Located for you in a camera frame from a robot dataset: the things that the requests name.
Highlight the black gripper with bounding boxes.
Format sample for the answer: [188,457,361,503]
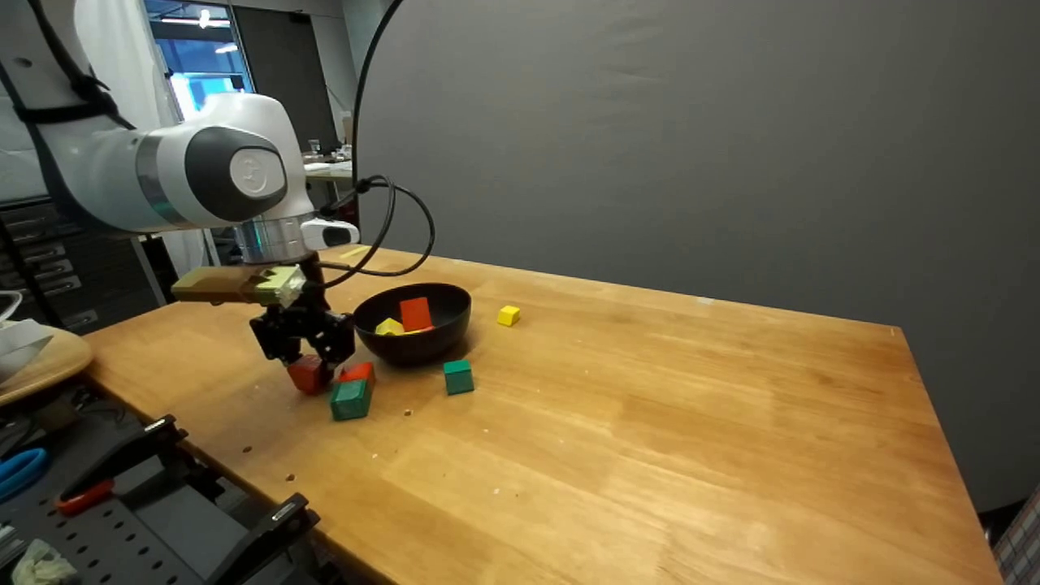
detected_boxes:
[251,255,357,369]

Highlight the green wooden block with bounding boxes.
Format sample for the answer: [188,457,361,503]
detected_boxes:
[439,359,478,400]
[328,379,374,427]

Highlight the blue scissors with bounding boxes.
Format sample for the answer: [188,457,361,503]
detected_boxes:
[0,445,52,503]

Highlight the white cloth bag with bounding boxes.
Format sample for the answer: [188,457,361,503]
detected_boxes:
[0,288,58,385]

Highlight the grey fabric backdrop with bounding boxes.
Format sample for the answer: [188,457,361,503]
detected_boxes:
[351,0,1040,515]

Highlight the blue computer monitor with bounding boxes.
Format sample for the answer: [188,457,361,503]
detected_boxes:
[144,0,259,122]

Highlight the black equipment rack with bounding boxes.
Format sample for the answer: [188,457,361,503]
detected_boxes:
[0,192,169,339]

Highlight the plaid fabric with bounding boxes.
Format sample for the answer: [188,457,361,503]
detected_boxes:
[988,484,1040,585]

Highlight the tan wrist camera box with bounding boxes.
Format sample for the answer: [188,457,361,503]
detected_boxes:
[171,261,311,310]

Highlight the white crumpled object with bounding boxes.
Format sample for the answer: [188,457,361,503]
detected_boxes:
[7,536,82,585]

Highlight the black bowl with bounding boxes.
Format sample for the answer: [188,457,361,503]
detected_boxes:
[351,281,473,369]

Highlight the dark door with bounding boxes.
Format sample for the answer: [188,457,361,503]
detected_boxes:
[230,2,342,160]

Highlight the orange wooden block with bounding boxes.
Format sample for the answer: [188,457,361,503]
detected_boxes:
[397,292,439,334]

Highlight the grey cabinet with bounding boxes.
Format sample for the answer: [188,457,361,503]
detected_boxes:
[0,116,58,208]

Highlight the round wooden side table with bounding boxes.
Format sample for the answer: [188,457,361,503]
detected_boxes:
[0,325,96,408]

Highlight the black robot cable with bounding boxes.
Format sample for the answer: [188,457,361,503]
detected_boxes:
[321,172,439,292]

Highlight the black pegboard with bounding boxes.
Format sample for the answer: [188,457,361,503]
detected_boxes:
[0,379,361,585]

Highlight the white curtain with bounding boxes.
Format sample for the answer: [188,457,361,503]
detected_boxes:
[69,0,228,300]

